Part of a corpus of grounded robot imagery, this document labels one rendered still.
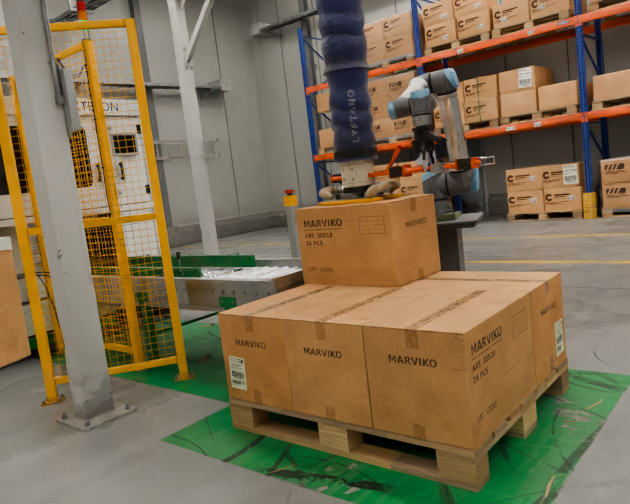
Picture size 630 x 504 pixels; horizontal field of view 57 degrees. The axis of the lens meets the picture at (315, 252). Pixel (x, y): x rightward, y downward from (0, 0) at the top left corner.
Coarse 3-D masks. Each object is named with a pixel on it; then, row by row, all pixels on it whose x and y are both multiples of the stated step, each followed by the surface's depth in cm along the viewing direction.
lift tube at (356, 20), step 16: (320, 0) 281; (336, 0) 277; (352, 0) 278; (320, 16) 286; (336, 16) 279; (352, 16) 280; (320, 32) 287; (336, 32) 280; (352, 32) 280; (336, 48) 280; (352, 48) 280; (336, 64) 283; (352, 64) 281; (368, 64) 289
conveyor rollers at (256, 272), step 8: (208, 272) 398; (216, 272) 393; (224, 272) 387; (232, 272) 390; (240, 272) 384; (248, 272) 377; (256, 272) 371; (264, 272) 365; (272, 272) 368; (280, 272) 361; (288, 272) 354
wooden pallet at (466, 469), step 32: (544, 384) 241; (256, 416) 260; (512, 416) 215; (320, 448) 235; (352, 448) 227; (384, 448) 226; (448, 448) 196; (480, 448) 193; (448, 480) 198; (480, 480) 193
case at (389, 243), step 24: (312, 216) 298; (336, 216) 287; (360, 216) 277; (384, 216) 268; (408, 216) 277; (432, 216) 293; (312, 240) 300; (336, 240) 290; (360, 240) 280; (384, 240) 271; (408, 240) 276; (432, 240) 293; (312, 264) 303; (336, 264) 292; (360, 264) 282; (384, 264) 273; (408, 264) 276; (432, 264) 293
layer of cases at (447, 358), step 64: (256, 320) 246; (320, 320) 225; (384, 320) 213; (448, 320) 202; (512, 320) 216; (256, 384) 253; (320, 384) 229; (384, 384) 209; (448, 384) 192; (512, 384) 216
